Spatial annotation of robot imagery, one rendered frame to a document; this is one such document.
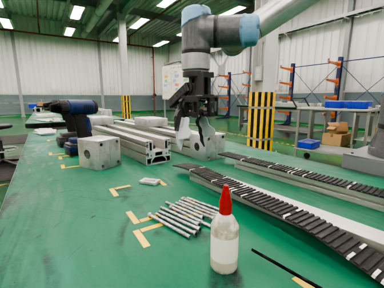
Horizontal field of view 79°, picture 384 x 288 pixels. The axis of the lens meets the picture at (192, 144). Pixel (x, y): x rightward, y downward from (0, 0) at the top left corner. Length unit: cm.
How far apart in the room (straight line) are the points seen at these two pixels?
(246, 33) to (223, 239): 47
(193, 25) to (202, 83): 14
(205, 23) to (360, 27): 848
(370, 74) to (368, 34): 113
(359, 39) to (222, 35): 837
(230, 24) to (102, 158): 53
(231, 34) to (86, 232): 52
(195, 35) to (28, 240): 53
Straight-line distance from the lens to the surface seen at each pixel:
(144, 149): 81
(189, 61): 62
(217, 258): 34
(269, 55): 422
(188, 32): 63
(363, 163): 90
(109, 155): 81
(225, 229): 32
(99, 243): 43
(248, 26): 63
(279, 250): 41
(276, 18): 78
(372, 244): 44
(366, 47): 882
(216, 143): 87
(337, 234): 43
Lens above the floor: 101
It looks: 11 degrees down
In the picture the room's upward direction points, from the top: straight up
